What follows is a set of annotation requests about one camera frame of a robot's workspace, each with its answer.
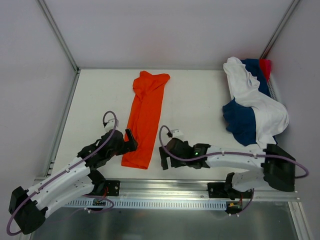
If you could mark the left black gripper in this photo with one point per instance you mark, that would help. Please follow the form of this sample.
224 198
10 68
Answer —
127 144

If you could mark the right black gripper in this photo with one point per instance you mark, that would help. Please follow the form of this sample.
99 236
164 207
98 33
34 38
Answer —
167 155

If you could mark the orange t shirt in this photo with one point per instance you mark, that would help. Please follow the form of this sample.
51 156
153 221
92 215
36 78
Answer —
144 117

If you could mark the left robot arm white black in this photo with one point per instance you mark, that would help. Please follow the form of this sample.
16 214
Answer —
30 208

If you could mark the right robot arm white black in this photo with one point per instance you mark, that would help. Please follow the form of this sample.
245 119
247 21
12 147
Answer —
254 176

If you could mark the blue t shirt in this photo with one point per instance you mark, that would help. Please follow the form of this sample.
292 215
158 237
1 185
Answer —
241 120

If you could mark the white t shirt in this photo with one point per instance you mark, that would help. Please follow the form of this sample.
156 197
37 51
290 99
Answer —
271 117

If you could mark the red pink t shirt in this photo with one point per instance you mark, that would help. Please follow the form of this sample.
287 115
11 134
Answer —
266 68

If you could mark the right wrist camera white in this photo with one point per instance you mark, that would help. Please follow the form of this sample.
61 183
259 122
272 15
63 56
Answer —
175 133

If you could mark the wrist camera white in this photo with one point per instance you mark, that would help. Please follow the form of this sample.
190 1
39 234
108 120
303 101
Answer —
110 125
175 133

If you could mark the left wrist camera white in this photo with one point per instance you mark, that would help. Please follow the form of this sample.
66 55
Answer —
110 125

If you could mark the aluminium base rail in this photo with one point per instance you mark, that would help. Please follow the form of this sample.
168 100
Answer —
157 189

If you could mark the white slotted cable duct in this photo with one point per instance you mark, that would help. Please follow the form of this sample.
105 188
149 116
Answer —
156 204

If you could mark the left table edge rail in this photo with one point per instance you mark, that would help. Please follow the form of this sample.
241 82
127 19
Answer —
60 128

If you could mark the right corner aluminium post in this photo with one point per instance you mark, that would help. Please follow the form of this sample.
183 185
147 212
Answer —
293 6

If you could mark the corner aluminium post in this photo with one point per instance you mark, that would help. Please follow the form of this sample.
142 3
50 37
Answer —
293 6
57 33

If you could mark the left corner aluminium post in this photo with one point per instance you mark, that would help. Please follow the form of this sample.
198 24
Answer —
57 33

